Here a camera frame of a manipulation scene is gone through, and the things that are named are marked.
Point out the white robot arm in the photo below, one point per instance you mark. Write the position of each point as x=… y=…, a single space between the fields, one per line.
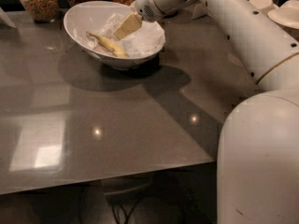
x=258 y=155

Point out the white crumpled paper liner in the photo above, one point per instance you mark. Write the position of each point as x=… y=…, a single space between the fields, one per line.
x=142 y=43

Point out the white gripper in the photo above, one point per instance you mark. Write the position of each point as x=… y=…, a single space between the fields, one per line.
x=146 y=4

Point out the large white bowl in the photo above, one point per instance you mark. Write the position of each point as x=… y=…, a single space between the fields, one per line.
x=92 y=16

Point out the glass cereal jar far left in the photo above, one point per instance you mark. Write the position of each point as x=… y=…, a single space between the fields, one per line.
x=42 y=10

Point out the white folded card stand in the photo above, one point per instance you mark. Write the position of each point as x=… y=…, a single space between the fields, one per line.
x=199 y=11

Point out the stack of small paper bowls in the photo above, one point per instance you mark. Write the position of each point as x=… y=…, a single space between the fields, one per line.
x=265 y=6

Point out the yellow banana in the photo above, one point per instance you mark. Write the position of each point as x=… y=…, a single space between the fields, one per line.
x=109 y=44

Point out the white card at left edge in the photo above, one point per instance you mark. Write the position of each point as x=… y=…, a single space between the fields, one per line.
x=4 y=18

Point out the stack of paper plates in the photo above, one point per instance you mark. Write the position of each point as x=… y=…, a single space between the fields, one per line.
x=287 y=17

